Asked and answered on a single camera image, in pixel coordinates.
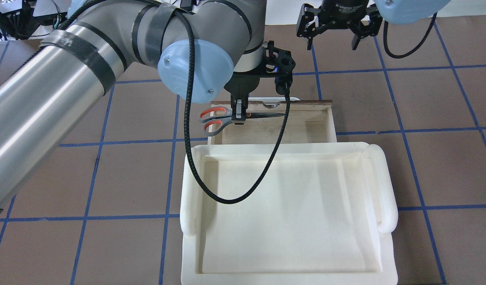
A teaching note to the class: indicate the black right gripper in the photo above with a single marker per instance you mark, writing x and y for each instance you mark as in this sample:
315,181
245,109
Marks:
339,8

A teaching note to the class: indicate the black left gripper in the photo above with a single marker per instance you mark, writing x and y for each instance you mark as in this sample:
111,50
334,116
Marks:
242,84

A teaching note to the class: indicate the orange handled scissors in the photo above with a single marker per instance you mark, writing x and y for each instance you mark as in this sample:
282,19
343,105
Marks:
215,119

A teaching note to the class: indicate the wooden drawer with white handle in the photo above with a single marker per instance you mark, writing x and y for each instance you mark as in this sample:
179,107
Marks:
309,121

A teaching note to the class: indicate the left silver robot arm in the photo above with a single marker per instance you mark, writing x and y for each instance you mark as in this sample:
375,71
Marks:
79,63

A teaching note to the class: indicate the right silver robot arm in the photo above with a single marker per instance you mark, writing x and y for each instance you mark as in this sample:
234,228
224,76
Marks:
406,12

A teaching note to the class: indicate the cream plastic tray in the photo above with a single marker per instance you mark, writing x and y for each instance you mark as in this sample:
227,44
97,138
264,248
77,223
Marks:
323,215

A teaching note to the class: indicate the brown paper table mat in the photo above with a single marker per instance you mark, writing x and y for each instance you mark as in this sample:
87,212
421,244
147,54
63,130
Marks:
104,208

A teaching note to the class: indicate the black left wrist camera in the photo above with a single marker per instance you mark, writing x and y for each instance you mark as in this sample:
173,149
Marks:
278,64

